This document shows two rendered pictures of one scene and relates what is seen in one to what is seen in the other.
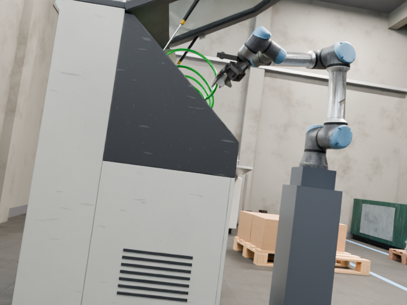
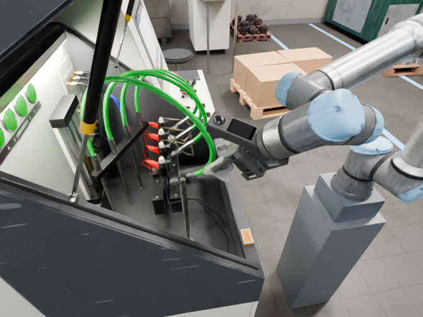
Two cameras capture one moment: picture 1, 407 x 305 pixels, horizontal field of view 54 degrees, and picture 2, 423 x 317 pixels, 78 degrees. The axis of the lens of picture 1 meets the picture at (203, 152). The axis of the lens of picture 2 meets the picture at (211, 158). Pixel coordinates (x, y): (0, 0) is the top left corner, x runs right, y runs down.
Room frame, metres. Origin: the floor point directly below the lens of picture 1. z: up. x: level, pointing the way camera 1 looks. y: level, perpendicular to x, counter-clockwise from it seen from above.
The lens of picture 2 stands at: (1.43, 0.02, 1.67)
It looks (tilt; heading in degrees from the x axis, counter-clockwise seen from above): 41 degrees down; 356
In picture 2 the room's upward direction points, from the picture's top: straight up
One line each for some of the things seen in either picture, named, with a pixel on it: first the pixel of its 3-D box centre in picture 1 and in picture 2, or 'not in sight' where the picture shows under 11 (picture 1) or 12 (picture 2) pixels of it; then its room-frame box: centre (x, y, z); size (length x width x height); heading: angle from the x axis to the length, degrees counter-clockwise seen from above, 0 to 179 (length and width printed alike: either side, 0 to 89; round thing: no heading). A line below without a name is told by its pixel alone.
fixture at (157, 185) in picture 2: not in sight; (167, 178); (2.19, 0.14, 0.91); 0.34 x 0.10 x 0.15; 4
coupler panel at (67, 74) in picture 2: not in sight; (83, 104); (2.29, 0.41, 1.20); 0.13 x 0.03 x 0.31; 4
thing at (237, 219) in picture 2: not in sight; (230, 200); (2.09, -0.10, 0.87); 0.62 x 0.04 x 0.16; 4
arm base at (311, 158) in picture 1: (314, 159); (355, 177); (2.10, -0.59, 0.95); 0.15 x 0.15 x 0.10
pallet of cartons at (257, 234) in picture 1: (298, 240); (287, 80); (4.55, -1.21, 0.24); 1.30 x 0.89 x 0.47; 100
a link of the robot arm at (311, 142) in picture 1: (317, 138); (369, 155); (2.10, -0.59, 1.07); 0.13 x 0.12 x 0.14; 24
